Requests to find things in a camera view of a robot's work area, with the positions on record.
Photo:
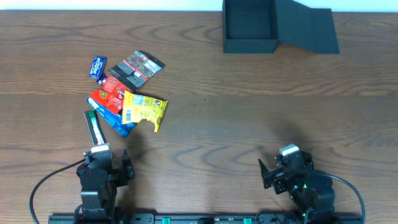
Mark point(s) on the black mounting rail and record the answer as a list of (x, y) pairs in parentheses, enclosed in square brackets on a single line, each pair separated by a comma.
[(261, 218)]

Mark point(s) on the red snack packet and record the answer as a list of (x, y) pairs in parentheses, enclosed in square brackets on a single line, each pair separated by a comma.
[(111, 95)]

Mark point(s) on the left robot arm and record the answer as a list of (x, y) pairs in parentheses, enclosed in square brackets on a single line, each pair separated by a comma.
[(100, 205)]

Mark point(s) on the green gum pack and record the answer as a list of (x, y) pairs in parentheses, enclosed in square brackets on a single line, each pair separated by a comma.
[(94, 127)]

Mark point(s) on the purple Dairy Milk chocolate bar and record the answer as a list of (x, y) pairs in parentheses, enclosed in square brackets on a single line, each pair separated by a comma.
[(102, 79)]

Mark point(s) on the black cardboard box with lid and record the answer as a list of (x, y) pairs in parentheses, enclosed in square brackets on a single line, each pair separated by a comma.
[(258, 26)]

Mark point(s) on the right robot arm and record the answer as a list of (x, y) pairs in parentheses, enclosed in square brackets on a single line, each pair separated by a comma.
[(311, 192)]

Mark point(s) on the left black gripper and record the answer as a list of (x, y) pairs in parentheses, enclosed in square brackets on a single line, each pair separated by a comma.
[(130, 170)]

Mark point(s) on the black snack pouch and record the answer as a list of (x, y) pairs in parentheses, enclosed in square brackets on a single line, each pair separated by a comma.
[(135, 70)]

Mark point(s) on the blue snack bar wrapper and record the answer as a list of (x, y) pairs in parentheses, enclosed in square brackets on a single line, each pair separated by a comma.
[(114, 120)]

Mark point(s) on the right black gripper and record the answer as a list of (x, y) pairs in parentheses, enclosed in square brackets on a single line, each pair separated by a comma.
[(277, 175)]

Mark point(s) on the blue Eclipse mint tin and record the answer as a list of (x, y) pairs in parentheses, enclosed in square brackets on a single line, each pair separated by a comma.
[(97, 67)]

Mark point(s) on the yellow snack packet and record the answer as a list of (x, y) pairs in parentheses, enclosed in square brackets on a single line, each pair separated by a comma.
[(139, 107)]

